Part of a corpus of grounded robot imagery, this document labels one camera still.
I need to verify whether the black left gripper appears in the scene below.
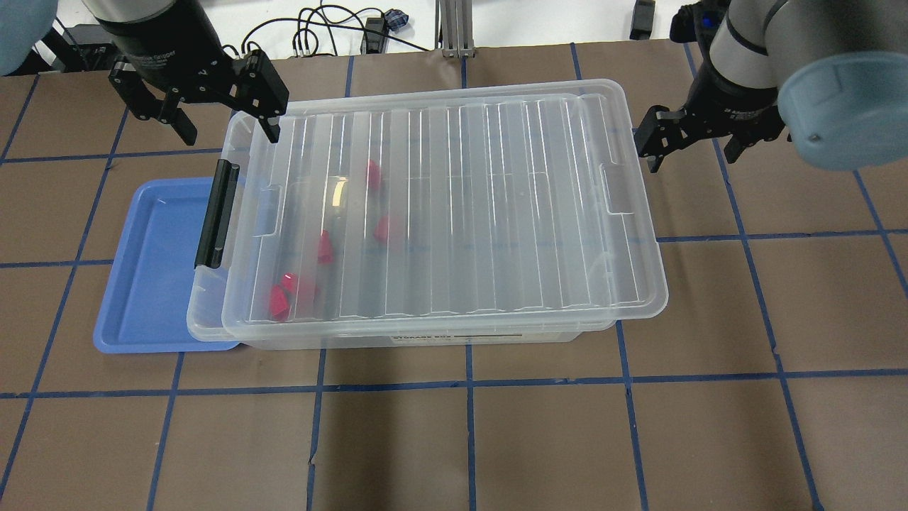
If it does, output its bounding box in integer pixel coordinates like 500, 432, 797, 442
95, 1, 289, 146

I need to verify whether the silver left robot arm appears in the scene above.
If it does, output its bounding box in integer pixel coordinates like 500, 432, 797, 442
79, 1, 289, 145

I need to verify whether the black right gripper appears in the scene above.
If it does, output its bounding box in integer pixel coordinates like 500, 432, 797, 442
633, 60, 785, 172

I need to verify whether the aluminium frame post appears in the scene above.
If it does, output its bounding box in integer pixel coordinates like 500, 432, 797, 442
436, 1, 476, 59

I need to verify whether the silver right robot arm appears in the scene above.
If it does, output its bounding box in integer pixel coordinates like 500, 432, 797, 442
633, 1, 907, 172

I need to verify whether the clear plastic box lid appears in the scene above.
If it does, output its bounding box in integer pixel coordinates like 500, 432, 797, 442
221, 89, 670, 338

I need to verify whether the black box latch handle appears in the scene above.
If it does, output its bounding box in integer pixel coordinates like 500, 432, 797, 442
194, 158, 240, 269

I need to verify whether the clear plastic storage box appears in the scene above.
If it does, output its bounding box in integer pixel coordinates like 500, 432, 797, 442
186, 78, 639, 350

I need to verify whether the blue plastic tray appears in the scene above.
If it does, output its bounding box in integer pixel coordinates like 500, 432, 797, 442
93, 177, 239, 353

